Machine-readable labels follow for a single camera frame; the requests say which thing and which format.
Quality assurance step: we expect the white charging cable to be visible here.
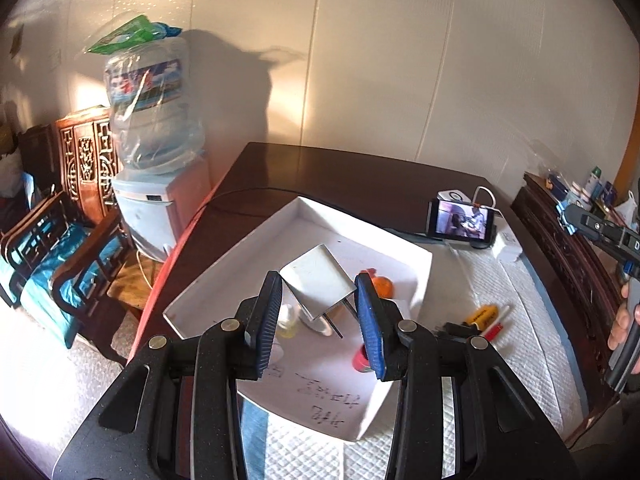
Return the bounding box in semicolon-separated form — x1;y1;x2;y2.
472;186;501;211

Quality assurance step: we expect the orange wooden door frame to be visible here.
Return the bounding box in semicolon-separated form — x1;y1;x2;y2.
614;145;640;196

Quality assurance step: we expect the green printed plastic bag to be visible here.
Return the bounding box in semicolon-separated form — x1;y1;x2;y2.
85;14;181;56

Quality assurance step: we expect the teal seat cushion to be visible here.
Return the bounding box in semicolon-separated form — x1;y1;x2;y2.
0;222;108;348

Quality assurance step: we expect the black smartphone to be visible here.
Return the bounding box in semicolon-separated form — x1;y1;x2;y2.
426;199;498;242

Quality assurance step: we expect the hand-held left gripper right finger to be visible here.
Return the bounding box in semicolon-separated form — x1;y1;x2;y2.
354;270;581;480

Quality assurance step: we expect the person's right hand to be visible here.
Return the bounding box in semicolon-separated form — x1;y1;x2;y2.
609;282;632;351

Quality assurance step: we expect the dark wooden armchair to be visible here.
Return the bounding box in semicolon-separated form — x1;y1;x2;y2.
0;192;133;346

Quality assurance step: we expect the orange round object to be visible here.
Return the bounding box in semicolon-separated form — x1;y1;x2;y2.
367;270;396;298

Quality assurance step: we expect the white water dispenser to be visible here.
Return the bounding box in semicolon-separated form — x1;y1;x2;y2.
111;152;211;263

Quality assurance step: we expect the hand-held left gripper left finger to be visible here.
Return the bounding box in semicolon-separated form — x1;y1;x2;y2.
52;270;285;480

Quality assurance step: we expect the yellow utility knife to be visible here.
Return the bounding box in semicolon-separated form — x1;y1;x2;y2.
457;305;501;337

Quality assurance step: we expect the black phone stand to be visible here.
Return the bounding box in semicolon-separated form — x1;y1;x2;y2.
467;227;498;251

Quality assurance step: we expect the red tape roll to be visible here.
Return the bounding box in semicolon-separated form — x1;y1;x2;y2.
351;345;376;373

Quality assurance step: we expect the white quilted pad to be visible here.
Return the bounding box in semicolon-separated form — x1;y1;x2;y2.
240;245;586;480

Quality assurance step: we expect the carved wooden chair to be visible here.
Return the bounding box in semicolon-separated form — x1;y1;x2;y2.
54;107;126;226

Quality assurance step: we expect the round metal disc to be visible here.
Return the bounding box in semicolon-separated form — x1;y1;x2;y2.
300;317;333;336

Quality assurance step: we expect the small clear bottle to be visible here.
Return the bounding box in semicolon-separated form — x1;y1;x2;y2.
277;302;301;338

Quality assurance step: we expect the large water jug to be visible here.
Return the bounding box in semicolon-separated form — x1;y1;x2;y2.
104;37;206;176

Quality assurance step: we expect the white plastic bag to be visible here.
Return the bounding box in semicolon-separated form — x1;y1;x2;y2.
617;195;638;226

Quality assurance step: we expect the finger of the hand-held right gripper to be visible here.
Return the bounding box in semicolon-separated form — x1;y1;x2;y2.
557;201;626;246

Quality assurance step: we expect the white charger box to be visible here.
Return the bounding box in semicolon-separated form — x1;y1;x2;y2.
492;230;523;262

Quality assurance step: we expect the white charger plug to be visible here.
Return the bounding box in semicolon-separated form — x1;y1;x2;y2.
279;244;358;338

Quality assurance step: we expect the white cardboard tray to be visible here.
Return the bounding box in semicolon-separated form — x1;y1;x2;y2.
162;196;433;443

